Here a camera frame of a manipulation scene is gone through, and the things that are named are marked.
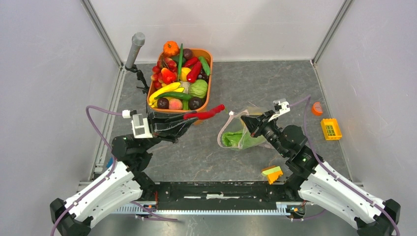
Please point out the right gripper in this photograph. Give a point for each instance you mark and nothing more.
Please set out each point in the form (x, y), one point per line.
(255, 124)

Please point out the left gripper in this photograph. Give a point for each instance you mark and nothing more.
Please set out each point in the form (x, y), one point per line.
(169, 126)

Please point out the green napa cabbage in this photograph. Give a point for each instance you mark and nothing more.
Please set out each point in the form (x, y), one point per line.
(240, 140)

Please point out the clear zip top bag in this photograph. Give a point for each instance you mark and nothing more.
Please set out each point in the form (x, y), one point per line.
(234, 123)

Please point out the red chili pepper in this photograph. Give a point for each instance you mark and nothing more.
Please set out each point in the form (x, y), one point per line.
(205, 115)

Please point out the green zucchini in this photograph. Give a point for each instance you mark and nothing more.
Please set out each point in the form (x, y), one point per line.
(205, 65)

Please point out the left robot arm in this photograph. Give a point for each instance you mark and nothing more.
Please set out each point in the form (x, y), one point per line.
(125, 180)

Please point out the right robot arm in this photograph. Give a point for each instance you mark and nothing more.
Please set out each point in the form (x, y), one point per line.
(314, 180)

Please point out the peach fruit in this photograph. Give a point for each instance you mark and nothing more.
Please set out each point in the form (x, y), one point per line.
(175, 104)

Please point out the dark purple plum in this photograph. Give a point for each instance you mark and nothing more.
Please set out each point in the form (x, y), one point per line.
(163, 103)

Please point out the white cauliflower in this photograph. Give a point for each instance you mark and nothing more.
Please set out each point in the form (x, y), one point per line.
(186, 86)

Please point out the round green cabbage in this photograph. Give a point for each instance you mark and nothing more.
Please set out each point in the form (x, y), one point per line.
(199, 89)

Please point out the yellow orange toy block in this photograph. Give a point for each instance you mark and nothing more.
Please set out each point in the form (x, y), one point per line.
(272, 173)

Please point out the yellow bell pepper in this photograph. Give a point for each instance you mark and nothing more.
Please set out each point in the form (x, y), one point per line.
(183, 74)

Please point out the dark grape bunch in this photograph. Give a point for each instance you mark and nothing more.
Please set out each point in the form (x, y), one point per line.
(203, 76)

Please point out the orange round cap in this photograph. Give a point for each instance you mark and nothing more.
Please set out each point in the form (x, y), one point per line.
(317, 109)

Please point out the green avocado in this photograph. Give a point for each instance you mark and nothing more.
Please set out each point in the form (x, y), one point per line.
(176, 59)

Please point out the yellow plastic crate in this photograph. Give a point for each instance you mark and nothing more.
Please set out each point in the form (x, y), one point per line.
(331, 129)

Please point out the dark purple onion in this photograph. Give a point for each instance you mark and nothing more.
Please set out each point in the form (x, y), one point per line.
(187, 54)

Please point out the long green bean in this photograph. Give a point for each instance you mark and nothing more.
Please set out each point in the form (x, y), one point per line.
(180, 60)

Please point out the orange mini pumpkin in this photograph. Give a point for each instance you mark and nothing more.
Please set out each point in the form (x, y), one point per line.
(170, 49)

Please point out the grey microphone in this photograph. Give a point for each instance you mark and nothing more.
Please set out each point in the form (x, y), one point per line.
(138, 41)

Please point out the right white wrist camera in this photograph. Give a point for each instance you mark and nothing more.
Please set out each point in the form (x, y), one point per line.
(281, 107)

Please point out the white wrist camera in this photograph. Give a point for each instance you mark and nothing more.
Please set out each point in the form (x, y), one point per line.
(281, 107)
(139, 123)

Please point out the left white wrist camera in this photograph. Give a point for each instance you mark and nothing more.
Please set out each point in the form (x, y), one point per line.
(139, 123)

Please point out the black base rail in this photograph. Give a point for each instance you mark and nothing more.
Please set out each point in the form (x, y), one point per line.
(220, 196)

